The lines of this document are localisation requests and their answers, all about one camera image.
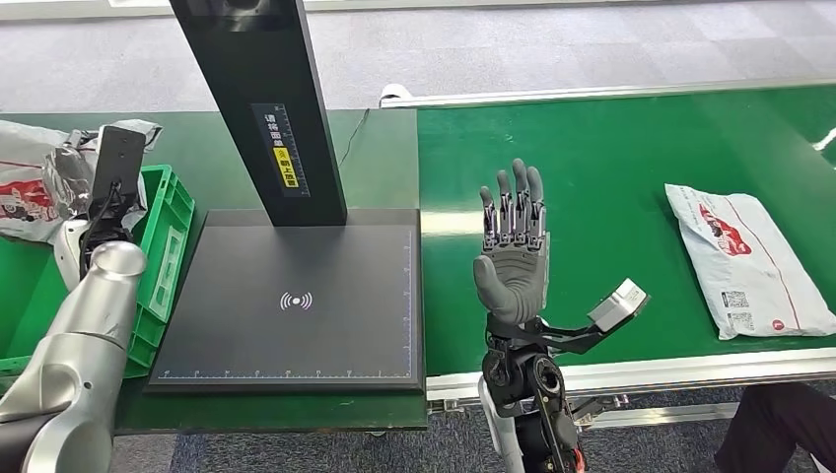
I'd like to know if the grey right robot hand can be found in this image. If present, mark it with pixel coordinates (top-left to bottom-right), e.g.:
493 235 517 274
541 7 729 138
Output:
473 158 552 326

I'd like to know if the dark green table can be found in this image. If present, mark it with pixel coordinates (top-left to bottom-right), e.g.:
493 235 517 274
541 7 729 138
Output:
0 108 430 437

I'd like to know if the thin black table cable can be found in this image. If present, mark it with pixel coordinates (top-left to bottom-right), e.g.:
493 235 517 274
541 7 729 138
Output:
337 107 371 169

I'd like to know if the aluminium conveyor frame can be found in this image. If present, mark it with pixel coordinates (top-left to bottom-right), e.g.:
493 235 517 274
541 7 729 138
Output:
379 78 836 434

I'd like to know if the green conveyor belt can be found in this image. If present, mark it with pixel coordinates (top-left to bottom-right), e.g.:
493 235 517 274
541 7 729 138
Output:
415 85 836 377

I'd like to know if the white courier bag red print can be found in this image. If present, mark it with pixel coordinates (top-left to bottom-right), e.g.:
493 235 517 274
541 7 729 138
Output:
663 183 836 343
0 118 164 245

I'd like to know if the green plastic crate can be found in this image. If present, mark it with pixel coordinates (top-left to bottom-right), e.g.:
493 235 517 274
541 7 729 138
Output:
0 164 196 394

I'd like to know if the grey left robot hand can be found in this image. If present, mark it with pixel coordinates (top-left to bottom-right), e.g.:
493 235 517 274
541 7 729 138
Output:
41 129 103 221

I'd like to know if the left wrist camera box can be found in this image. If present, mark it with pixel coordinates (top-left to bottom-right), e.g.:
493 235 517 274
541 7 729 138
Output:
90 125 148 220

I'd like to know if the black scanner base plate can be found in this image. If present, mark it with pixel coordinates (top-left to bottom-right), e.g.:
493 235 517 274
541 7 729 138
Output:
144 208 427 394

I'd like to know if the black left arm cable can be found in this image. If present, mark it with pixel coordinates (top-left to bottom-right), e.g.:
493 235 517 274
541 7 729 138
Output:
77 181 124 283

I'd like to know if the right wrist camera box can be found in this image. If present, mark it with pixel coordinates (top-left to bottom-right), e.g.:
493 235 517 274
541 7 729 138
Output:
587 278 650 335

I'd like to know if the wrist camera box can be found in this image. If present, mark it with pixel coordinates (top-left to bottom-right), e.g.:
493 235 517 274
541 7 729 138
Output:
587 278 650 335
90 125 148 220

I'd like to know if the black scanner column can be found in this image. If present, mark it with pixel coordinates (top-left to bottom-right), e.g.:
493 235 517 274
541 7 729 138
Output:
168 0 349 229

